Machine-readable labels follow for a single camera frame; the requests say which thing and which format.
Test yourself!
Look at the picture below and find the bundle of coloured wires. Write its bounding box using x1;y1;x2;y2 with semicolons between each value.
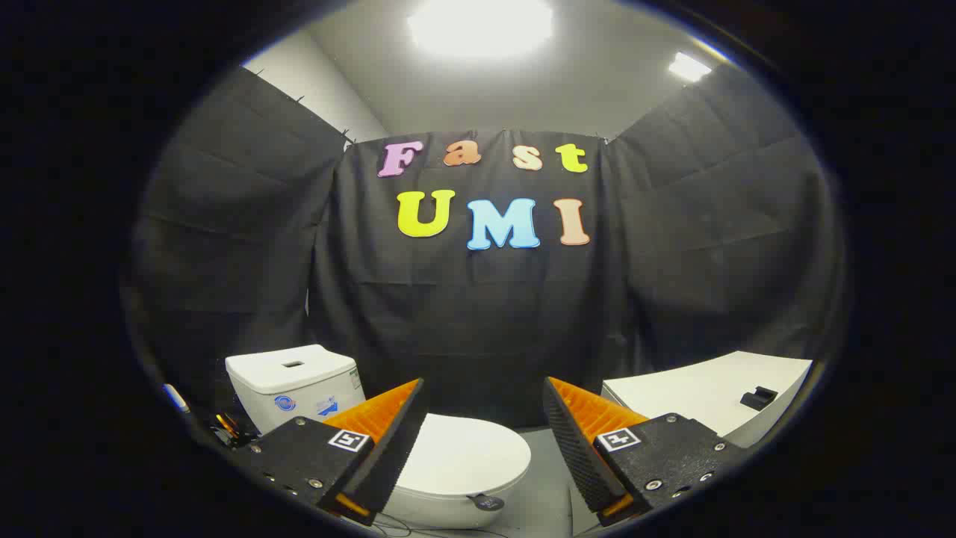
211;411;258;449

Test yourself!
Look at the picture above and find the large ceiling light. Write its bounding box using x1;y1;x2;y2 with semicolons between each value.
407;0;555;59

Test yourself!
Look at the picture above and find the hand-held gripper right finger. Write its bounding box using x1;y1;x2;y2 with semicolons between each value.
543;376;748;528

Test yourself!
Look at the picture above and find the black backdrop cloth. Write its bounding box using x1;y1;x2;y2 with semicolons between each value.
123;64;848;430

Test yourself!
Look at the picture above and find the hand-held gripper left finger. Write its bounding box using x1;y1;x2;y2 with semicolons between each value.
243;377;432;528

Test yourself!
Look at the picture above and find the white drawer cabinet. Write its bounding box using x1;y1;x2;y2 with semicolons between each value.
601;351;813;449

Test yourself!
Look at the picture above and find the white toilet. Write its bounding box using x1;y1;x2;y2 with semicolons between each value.
226;344;533;531

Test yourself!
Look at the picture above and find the white toilet lid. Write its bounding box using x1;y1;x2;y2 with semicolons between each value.
394;413;533;499

